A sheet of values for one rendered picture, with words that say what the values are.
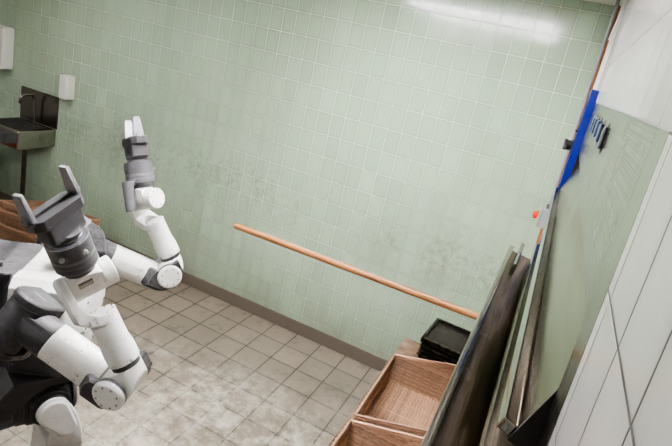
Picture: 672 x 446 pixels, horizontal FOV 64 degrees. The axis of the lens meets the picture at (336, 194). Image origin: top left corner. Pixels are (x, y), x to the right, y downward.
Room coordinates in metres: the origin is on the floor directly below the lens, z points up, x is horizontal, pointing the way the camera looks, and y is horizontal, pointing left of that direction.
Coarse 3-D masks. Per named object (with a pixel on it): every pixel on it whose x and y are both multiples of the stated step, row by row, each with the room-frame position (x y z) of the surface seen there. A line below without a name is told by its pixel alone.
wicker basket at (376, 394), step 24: (408, 360) 2.31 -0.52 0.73; (432, 360) 2.28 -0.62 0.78; (384, 384) 2.26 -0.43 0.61; (408, 384) 2.30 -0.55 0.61; (432, 384) 2.26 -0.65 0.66; (360, 408) 1.87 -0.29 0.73; (384, 408) 2.10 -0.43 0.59; (408, 408) 2.14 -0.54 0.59; (432, 408) 2.18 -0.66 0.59; (408, 432) 1.75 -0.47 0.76
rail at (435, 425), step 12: (504, 264) 1.99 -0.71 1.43; (492, 288) 1.71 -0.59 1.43; (492, 300) 1.62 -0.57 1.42; (480, 312) 1.51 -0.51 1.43; (480, 324) 1.42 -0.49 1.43; (468, 348) 1.27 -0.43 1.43; (456, 372) 1.14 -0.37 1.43; (456, 384) 1.09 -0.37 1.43; (444, 396) 1.03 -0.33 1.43; (444, 408) 0.99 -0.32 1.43; (432, 420) 0.95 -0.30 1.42; (432, 432) 0.90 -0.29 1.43; (432, 444) 0.87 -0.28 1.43
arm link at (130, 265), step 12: (120, 252) 1.54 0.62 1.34; (132, 252) 1.58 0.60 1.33; (120, 264) 1.52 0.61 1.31; (132, 264) 1.54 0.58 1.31; (144, 264) 1.57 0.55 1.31; (156, 264) 1.60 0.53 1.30; (120, 276) 1.54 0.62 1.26; (132, 276) 1.54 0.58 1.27; (144, 276) 1.55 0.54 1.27; (156, 276) 1.56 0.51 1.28; (168, 276) 1.57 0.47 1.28; (180, 276) 1.59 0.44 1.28; (156, 288) 1.56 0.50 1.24; (168, 288) 1.57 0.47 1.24
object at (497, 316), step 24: (528, 264) 2.15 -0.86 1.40; (504, 288) 1.80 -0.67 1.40; (504, 312) 1.60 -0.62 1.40; (480, 336) 1.39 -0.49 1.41; (504, 336) 1.44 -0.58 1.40; (480, 360) 1.26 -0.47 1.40; (480, 384) 1.16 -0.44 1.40; (456, 408) 1.03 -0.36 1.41; (480, 408) 1.06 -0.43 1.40; (456, 432) 0.95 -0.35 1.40; (480, 432) 0.98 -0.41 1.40
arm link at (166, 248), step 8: (152, 232) 1.59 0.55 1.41; (160, 232) 1.60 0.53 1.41; (168, 232) 1.62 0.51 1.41; (152, 240) 1.60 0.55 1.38; (160, 240) 1.60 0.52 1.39; (168, 240) 1.61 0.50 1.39; (160, 248) 1.60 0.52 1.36; (168, 248) 1.60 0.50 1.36; (176, 248) 1.63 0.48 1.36; (160, 256) 1.60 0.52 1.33; (168, 256) 1.60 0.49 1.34; (176, 256) 1.62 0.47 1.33; (160, 264) 1.60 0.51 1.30; (168, 264) 1.59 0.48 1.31; (176, 264) 1.59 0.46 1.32
